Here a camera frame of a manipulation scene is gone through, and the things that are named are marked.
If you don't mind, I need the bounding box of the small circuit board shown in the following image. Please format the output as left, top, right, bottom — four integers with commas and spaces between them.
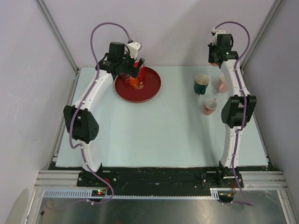
92, 189, 106, 196

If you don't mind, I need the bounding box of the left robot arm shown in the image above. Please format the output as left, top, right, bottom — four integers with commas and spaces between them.
63, 41, 144, 186

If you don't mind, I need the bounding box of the dark green mug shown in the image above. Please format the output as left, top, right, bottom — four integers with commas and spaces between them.
193, 74, 209, 95

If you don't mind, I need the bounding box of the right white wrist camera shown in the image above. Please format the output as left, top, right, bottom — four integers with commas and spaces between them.
211, 28, 226, 36

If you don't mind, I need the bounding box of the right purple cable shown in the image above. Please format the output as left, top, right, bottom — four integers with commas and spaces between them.
214, 21, 255, 207

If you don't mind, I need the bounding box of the small orange cup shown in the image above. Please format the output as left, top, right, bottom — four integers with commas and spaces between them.
126, 76, 139, 87

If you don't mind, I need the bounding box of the large red mug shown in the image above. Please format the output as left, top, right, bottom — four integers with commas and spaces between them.
134, 61, 146, 80

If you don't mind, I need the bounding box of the round red tray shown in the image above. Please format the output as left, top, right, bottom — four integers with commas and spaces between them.
114, 67, 161, 103

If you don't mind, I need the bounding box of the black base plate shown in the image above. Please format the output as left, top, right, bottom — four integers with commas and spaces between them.
77, 167, 244, 197

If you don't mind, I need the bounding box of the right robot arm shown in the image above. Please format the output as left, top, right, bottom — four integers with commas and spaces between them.
206, 30, 256, 188

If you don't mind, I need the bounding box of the aluminium frame rail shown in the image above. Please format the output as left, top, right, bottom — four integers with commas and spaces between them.
34, 170, 289, 190

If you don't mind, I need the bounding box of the brown patterned mug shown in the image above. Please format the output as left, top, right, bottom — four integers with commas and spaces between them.
120, 73, 130, 82

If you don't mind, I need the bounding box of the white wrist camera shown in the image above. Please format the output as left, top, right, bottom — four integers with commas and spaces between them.
211, 28, 226, 36
127, 41, 142, 59

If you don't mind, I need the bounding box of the small pink square mug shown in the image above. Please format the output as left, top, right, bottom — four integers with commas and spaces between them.
203, 98, 217, 116

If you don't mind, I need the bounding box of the tall pink mug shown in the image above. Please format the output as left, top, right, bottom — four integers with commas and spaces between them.
218, 74, 228, 93

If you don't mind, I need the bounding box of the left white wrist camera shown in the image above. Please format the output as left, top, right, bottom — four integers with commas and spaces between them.
127, 41, 142, 59

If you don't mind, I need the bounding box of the white cable duct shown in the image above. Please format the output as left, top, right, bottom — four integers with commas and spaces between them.
42, 188, 221, 200

